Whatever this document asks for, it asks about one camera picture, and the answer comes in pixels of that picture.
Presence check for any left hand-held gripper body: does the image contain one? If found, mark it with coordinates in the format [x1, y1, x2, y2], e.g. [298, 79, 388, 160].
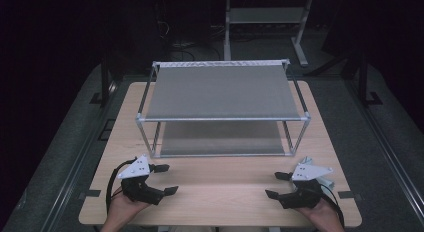
[117, 154, 166, 206]

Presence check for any tangle of black floor cables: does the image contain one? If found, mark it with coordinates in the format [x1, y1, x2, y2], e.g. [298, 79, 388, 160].
[156, 20, 223, 73]

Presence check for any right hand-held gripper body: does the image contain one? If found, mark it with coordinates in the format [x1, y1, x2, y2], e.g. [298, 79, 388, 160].
[278, 162, 334, 210]

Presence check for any dark floor socket plate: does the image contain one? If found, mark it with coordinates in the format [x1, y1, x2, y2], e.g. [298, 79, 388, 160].
[98, 118, 116, 141]

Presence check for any black upright stand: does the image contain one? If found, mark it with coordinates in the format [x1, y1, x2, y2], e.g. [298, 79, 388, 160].
[89, 55, 118, 108]
[358, 53, 384, 108]

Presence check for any left hand-held gripper black cable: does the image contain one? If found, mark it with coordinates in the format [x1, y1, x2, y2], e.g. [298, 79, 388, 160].
[105, 157, 138, 213]

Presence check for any person's right hand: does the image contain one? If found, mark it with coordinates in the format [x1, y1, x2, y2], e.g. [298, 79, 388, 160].
[296, 198, 345, 232]

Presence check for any hand-held gripper black cable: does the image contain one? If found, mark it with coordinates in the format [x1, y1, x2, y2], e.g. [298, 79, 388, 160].
[105, 157, 138, 213]
[321, 183, 346, 228]

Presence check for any person's left hand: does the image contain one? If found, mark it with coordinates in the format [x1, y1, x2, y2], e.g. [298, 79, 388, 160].
[106, 191, 152, 226]

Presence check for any black tape strip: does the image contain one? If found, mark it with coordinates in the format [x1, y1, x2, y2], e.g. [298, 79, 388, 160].
[337, 190, 363, 200]
[79, 189, 102, 198]

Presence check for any metal floor rail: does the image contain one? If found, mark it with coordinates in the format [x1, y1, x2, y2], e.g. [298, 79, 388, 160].
[346, 80, 424, 223]
[39, 81, 118, 232]

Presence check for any two-tier metal frame rack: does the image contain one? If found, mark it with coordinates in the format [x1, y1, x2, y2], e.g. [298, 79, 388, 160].
[135, 58, 312, 159]

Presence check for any right hand-held gripper black cable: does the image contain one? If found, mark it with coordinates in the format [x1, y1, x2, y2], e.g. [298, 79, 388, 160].
[321, 183, 346, 228]

